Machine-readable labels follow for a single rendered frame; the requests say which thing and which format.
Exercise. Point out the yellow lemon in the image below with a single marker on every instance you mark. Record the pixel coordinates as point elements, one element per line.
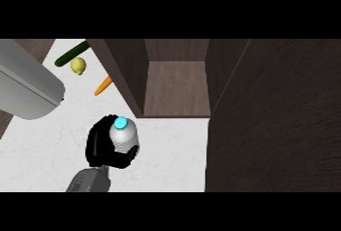
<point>79,65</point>

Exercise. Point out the dark wooden cabinet door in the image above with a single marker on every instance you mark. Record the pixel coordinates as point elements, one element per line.
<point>276,120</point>

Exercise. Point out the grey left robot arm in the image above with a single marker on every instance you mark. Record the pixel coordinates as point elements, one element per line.
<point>91,180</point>

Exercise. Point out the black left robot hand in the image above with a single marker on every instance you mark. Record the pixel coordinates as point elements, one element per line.
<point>98,144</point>

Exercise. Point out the open dark wooden cabinet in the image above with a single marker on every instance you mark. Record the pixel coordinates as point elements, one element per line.
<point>178,87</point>

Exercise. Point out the green cucumber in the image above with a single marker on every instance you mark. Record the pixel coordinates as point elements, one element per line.
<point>72,54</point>

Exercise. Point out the clear water bottle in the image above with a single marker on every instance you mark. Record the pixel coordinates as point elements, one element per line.
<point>123,135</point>

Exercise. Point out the pale grey rounded appliance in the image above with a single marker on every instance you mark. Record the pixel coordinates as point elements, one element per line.
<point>28,87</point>

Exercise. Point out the orange carrot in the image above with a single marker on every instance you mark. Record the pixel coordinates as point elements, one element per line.
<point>104,85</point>

